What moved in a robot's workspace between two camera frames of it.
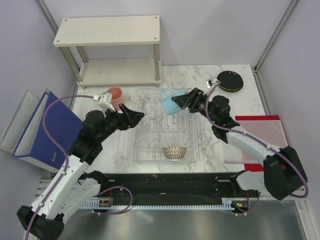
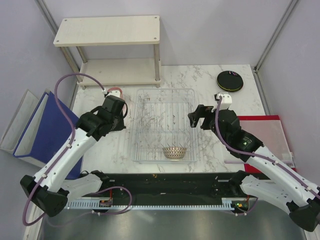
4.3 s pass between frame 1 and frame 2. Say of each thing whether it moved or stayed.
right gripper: moved
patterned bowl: stayed
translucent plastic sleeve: stayed
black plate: stayed
